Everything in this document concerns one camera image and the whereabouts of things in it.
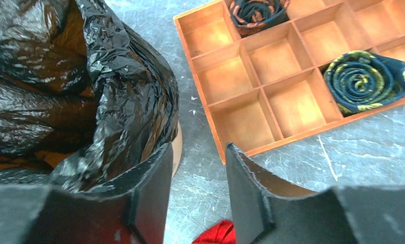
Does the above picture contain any red cloth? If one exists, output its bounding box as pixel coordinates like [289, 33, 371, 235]
[192, 220, 237, 244]

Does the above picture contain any orange wooden compartment tray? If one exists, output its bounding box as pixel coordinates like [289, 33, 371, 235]
[173, 1, 405, 161]

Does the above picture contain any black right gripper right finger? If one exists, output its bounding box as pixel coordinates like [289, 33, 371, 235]
[225, 143, 405, 243]

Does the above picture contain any blue yellow rolled tie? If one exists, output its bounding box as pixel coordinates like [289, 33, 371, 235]
[323, 50, 405, 116]

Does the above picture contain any black plastic trash bag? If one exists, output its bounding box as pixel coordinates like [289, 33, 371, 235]
[0, 1, 178, 191]

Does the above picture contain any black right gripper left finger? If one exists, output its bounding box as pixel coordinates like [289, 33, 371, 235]
[0, 143, 173, 243]

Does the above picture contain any black orange rolled tie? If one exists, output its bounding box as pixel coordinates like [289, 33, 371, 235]
[227, 0, 290, 37]

